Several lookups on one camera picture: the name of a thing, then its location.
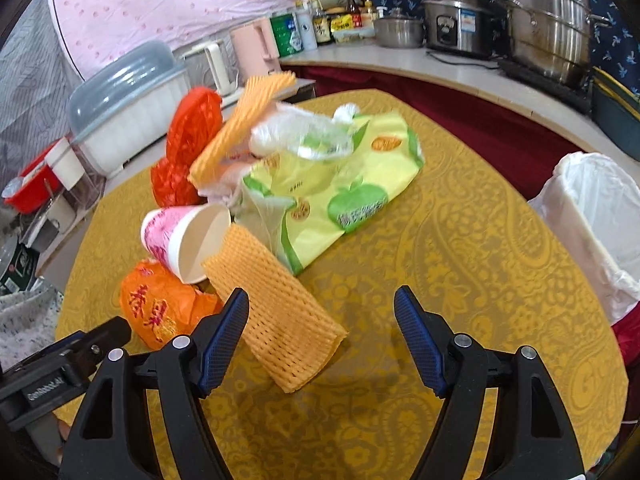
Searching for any orange plastic bag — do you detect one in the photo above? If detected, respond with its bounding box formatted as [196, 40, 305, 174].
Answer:
[119, 258, 224, 352]

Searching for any large steel steamer pot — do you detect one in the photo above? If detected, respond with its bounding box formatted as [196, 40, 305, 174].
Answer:
[495, 0, 612, 88]

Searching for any black power cord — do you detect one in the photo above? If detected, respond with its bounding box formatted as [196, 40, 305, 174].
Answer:
[425, 49, 501, 72]

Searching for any white plastic bottle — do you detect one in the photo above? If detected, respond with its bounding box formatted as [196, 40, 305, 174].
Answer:
[295, 2, 319, 51]

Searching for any black induction cooker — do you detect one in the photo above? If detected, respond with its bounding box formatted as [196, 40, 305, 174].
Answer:
[497, 57, 594, 113]

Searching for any yellow label jar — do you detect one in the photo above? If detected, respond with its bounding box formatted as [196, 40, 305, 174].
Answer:
[330, 7, 354, 34]

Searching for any red foam net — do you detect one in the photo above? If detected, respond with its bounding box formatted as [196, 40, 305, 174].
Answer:
[166, 86, 223, 167]
[150, 157, 202, 208]

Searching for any green yellow basin stack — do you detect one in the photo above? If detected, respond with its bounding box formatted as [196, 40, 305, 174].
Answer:
[590, 66, 640, 161]

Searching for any yellow green plastic package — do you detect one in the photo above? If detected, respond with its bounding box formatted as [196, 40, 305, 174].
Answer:
[235, 111, 426, 276]

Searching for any narrow orange foam net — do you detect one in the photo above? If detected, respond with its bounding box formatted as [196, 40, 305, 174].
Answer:
[188, 72, 297, 186]

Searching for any clear food container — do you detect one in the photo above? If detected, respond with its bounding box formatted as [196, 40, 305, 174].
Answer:
[332, 27, 376, 44]

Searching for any silver rice cooker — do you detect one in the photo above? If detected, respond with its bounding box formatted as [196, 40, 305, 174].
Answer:
[420, 0, 502, 58]

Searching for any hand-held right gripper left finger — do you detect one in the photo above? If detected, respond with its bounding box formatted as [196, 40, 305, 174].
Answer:
[59, 286, 250, 480]

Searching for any clear plastic bag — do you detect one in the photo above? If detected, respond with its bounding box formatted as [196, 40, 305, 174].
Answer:
[250, 101, 362, 161]

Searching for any pink paper cup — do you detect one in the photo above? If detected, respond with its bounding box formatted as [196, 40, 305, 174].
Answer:
[141, 203, 233, 285]

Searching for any pink dotted curtain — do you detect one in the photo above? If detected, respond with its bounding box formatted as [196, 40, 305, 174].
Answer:
[47, 0, 352, 86]

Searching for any dark sauce bottle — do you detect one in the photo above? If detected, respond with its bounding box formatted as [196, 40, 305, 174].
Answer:
[311, 0, 334, 46]

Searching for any white electric kettle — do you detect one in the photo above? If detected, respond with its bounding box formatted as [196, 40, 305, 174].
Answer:
[182, 41, 237, 97]

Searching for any bin with white liner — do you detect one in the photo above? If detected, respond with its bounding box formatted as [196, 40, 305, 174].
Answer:
[527, 151, 640, 323]

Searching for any wide orange foam net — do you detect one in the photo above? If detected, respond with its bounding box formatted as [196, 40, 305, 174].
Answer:
[201, 224, 348, 394]

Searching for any red cloth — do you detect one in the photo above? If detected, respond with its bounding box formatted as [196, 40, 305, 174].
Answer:
[611, 305, 640, 426]

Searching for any small steel pot with lid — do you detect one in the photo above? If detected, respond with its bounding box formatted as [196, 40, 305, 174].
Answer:
[372, 7, 426, 49]

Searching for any pink electric kettle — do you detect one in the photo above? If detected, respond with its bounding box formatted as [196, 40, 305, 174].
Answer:
[230, 17, 281, 78]

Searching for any white dish box with lid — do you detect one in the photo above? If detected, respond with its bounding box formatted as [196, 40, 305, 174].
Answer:
[68, 40, 192, 178]

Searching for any red plastic basin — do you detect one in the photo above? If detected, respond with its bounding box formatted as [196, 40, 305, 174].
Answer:
[2, 140, 64, 213]

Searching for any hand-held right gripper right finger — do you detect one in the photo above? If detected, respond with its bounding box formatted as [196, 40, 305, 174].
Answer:
[393, 285, 586, 480]

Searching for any clear plastic organizer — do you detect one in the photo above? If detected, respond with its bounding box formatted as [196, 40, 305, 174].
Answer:
[45, 137, 107, 213]

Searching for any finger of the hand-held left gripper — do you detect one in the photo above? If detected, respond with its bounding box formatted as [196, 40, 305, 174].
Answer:
[59, 316, 133, 376]

